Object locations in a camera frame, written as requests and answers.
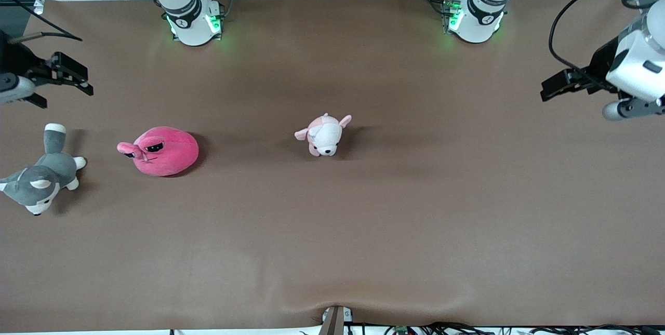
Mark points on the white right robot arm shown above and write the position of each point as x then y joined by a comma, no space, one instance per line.
192,28

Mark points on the pale pink white plush dog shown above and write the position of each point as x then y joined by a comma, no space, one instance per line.
324,137

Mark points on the brown table mat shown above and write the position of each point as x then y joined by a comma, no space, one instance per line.
332,246

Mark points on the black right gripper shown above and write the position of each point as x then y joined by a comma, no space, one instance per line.
16,59

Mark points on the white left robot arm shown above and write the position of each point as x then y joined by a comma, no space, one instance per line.
478,28

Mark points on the grey white husky plush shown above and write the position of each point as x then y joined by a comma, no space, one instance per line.
52,169

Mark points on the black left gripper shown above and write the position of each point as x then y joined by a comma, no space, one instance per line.
604,58

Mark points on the metal table clamp bracket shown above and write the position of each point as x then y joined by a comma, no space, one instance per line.
332,322

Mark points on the small green circuit board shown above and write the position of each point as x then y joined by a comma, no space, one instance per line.
401,330

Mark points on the bright pink round plush toy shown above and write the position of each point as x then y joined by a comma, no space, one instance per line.
166,156

